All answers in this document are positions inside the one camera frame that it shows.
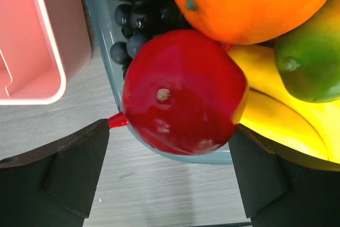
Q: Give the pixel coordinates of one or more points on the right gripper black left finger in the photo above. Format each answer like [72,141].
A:
[55,184]

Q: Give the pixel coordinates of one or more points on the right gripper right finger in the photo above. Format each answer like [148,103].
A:
[280,186]

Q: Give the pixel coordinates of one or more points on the yellow banana bunch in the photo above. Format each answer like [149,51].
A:
[310,128]

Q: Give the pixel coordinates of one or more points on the red chili pepper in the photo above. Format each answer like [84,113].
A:
[117,120]

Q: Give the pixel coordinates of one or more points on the green yellow mango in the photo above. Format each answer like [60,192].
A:
[307,57]

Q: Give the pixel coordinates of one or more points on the red apple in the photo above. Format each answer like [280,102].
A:
[183,94]

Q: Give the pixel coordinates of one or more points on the orange fruit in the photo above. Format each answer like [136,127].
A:
[247,21]

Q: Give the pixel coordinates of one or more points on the pink compartment tray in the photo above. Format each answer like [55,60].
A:
[44,43]

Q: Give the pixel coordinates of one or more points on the teal fruit tray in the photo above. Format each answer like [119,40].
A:
[108,32]

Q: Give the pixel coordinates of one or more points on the dark grape bunch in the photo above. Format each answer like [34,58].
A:
[141,21]

